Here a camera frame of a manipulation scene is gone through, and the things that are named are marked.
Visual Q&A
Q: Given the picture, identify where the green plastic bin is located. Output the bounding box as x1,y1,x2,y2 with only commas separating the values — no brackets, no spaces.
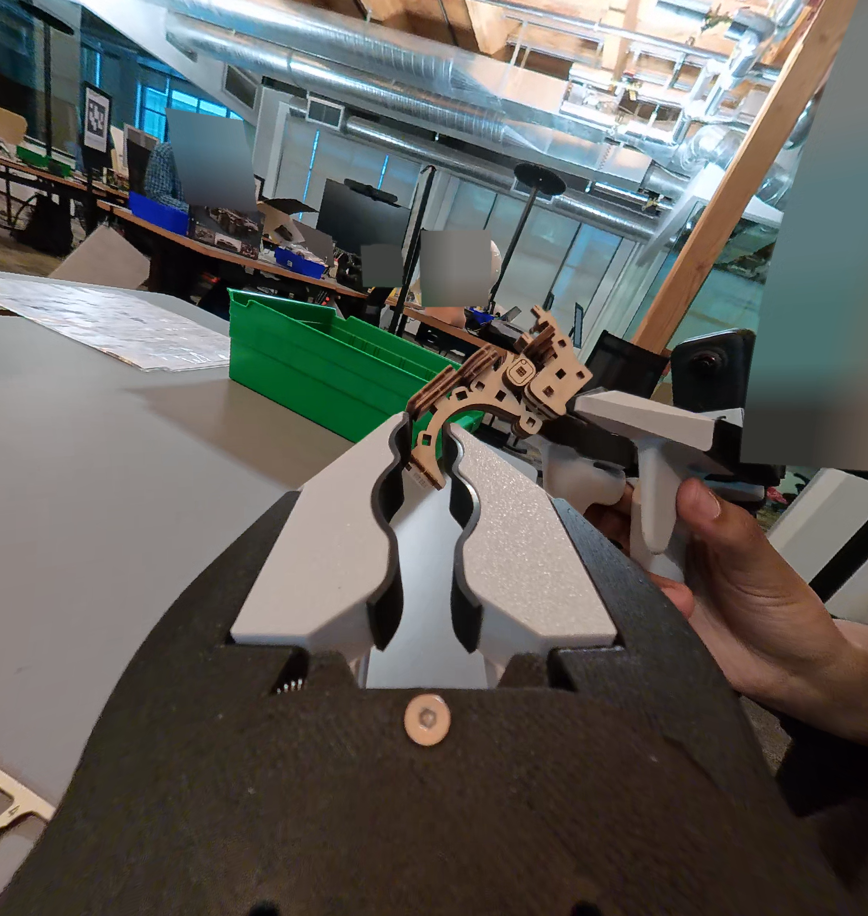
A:
228,288,492,445

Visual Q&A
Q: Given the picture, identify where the black pole with round disc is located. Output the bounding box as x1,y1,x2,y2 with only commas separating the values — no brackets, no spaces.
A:
487,163,567,316

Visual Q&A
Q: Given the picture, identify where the dark printed carton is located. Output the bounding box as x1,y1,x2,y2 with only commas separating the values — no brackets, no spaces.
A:
187,204,265,259

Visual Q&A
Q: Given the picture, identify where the white instruction sheet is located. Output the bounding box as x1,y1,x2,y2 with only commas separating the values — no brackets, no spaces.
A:
0,274,232,373

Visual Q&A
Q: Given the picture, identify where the silver ventilation duct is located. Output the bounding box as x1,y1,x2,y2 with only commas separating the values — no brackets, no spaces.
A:
165,0,692,237

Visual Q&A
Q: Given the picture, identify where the blue plastic bin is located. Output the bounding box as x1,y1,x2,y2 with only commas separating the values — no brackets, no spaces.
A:
275,245,329,276
128,189,192,237

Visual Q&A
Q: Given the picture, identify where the wooden support beam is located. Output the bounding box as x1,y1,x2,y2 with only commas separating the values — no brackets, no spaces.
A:
630,0,860,355

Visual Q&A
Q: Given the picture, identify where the black monitor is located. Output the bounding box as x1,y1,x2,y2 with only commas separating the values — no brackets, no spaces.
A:
316,179,413,251

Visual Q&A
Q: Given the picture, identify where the person's right hand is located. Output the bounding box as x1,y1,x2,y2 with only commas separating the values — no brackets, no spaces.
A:
584,478,868,741

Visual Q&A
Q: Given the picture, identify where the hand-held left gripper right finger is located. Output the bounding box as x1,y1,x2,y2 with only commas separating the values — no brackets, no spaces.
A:
448,422,619,677

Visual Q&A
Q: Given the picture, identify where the olive green shirt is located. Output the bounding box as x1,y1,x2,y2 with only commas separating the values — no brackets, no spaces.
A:
766,730,868,916

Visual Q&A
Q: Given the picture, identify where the wooden puzzle sheet frame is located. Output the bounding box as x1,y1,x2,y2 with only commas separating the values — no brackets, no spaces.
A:
0,751,56,860

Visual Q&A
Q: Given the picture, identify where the black white marker sign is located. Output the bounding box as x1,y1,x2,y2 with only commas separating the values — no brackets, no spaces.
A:
82,82,114,153

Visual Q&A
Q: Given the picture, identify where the tall black pole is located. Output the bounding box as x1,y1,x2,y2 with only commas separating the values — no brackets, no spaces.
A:
394,165,438,337

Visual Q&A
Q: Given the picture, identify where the wooden puzzle model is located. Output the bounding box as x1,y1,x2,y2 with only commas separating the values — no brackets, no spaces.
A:
405,305,594,491

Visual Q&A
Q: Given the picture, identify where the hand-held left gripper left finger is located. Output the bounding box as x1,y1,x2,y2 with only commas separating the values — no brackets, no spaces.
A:
230,414,412,677

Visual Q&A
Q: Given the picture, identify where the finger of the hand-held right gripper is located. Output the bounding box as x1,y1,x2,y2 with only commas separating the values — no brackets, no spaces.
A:
534,418,639,518
572,390,737,453

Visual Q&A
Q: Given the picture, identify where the long wooden workbench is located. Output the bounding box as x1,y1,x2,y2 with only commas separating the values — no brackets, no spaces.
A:
98,200,492,344

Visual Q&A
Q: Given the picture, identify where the black office chair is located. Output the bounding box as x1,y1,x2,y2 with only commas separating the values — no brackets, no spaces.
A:
588,331,671,402

